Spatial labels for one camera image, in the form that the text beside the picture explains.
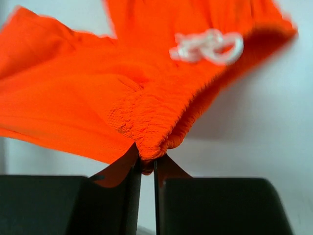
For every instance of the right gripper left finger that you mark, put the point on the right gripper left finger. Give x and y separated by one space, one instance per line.
103 204

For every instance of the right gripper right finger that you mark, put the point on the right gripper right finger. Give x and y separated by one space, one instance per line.
215 206

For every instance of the orange shorts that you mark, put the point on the orange shorts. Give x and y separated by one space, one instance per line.
96 96

